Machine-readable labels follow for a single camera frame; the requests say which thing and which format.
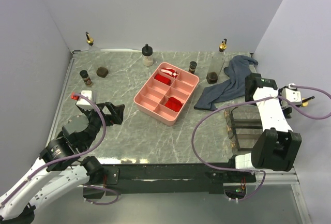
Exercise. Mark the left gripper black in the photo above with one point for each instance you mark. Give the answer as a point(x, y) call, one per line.
point(117, 116)

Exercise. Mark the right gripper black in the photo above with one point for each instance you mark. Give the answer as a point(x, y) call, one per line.
point(286, 112)

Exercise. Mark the spice shaker black cap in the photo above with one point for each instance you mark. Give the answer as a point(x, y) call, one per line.
point(192, 67)
point(86, 79)

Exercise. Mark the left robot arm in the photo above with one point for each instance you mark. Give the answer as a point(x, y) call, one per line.
point(62, 165)

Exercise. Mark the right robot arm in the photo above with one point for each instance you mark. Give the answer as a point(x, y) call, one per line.
point(278, 145)

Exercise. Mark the clear acrylic organizer rack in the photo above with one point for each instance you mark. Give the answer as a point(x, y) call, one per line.
point(244, 127)

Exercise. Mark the pink divided tray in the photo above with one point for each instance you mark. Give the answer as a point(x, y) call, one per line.
point(153, 95)

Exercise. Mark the back left oil bottle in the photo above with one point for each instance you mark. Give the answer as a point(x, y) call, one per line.
point(95, 56)

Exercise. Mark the red folded cloth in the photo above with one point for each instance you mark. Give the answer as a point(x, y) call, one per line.
point(163, 79)

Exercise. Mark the red knitted cloth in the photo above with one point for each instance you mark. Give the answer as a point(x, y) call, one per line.
point(174, 104)

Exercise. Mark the blue grey towel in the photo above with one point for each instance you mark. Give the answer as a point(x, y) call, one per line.
point(237, 70)

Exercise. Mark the red white striped cloth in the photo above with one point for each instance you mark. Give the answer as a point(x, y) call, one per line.
point(169, 71)

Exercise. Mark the back salt jar black lid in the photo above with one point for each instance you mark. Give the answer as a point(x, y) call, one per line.
point(147, 53)

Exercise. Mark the back right oil bottle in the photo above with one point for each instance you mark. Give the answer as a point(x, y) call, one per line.
point(217, 63)

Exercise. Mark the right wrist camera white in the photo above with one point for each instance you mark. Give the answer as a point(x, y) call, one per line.
point(292, 94)

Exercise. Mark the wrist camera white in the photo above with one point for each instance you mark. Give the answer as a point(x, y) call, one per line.
point(292, 94)
point(82, 103)

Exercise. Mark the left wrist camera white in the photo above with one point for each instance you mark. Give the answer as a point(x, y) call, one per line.
point(82, 103)

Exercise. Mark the black table front rail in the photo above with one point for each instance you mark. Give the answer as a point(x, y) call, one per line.
point(168, 178)

